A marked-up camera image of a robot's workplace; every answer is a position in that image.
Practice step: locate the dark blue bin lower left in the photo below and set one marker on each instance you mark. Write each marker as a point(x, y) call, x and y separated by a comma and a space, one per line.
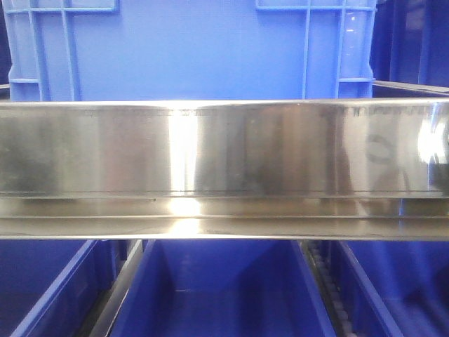
point(48, 287)

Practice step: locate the roller track lower right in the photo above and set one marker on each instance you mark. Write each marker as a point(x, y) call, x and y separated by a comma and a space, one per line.
point(333, 298)

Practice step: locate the dark blue bin lower right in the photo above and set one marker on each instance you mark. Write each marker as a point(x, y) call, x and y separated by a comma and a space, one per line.
point(391, 288)

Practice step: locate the dark blue bin upper right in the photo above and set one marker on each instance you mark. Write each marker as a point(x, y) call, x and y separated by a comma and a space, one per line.
point(410, 42)

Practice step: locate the dark blue bin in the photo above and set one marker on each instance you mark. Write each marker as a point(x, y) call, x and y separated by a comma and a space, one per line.
point(48, 287)
point(410, 42)
point(391, 288)
point(229, 287)

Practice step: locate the dark blue bin lower centre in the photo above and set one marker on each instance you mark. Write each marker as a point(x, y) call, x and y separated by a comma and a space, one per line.
point(229, 287)

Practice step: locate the stainless steel shelf front rail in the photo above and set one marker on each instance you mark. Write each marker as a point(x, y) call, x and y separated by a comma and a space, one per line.
point(373, 169)

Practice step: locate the steel divider rail lower left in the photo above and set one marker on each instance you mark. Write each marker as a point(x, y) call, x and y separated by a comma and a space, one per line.
point(100, 320)

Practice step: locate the light blue plastic bin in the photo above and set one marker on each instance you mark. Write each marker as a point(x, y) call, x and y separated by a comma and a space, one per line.
point(178, 50)

